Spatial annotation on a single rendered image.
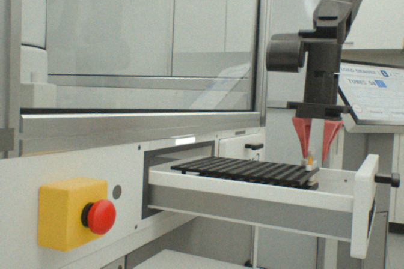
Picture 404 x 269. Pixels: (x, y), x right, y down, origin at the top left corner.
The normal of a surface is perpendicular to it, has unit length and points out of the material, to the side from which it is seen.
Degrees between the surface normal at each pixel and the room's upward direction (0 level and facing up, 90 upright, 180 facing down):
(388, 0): 90
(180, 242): 90
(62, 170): 90
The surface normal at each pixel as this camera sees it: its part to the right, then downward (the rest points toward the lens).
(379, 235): 0.47, 0.07
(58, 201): -0.42, 0.03
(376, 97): 0.39, -0.59
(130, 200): 0.91, 0.06
